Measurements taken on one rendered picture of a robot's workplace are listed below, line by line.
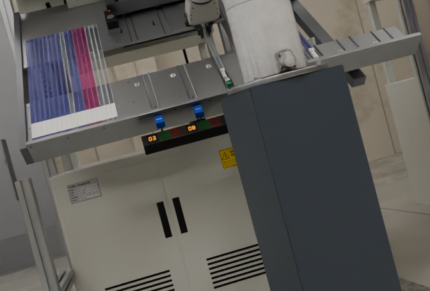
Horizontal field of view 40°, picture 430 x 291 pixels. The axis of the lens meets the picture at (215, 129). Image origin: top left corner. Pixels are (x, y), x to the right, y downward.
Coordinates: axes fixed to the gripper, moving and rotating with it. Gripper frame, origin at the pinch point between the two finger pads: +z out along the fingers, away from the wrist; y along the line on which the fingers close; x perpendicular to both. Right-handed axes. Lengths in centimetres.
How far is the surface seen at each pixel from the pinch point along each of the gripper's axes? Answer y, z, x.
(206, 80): 5.5, -4.2, 23.0
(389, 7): -204, 232, -188
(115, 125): 33.9, -7.2, 32.7
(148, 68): 11, 188, -150
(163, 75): 16.9, -2.6, 15.8
